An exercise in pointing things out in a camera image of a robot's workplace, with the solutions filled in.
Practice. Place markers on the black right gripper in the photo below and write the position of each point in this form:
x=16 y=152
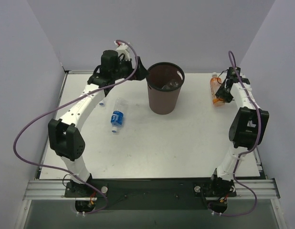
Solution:
x=225 y=89

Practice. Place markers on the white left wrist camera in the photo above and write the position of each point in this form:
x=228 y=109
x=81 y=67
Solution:
x=123 y=50

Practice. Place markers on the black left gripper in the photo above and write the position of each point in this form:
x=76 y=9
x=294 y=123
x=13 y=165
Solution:
x=140 y=69

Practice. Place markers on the clear unlabelled plastic bottle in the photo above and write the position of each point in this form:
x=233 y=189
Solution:
x=102 y=103

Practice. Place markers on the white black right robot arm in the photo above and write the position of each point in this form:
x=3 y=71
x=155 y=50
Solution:
x=246 y=131

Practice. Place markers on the aluminium table edge rail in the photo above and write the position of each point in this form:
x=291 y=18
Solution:
x=64 y=82

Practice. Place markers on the aluminium front rail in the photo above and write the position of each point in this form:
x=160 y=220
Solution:
x=54 y=189

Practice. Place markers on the orange tea bottle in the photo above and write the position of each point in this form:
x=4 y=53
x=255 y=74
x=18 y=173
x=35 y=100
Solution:
x=215 y=83

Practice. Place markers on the clear bottle orange blue label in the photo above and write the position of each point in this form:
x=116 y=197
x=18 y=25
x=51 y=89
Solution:
x=171 y=85

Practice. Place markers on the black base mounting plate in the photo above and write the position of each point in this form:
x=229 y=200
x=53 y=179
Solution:
x=149 y=194

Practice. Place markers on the brown plastic bin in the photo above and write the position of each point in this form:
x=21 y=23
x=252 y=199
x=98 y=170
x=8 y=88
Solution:
x=161 y=101

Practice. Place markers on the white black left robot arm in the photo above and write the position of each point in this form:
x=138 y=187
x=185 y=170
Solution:
x=65 y=133

